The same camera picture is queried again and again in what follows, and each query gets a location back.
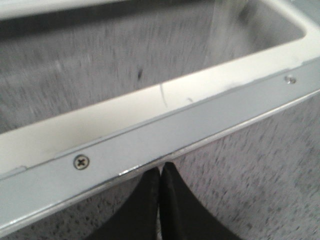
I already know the glass oven door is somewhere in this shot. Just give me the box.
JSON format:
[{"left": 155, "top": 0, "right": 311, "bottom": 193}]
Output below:
[{"left": 0, "top": 0, "right": 320, "bottom": 237}]

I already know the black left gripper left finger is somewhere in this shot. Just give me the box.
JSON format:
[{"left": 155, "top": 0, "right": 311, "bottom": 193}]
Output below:
[{"left": 87, "top": 167, "right": 160, "bottom": 240}]

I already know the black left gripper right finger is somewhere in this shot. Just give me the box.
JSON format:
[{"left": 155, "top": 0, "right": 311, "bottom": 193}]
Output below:
[{"left": 160, "top": 162, "right": 239, "bottom": 240}]

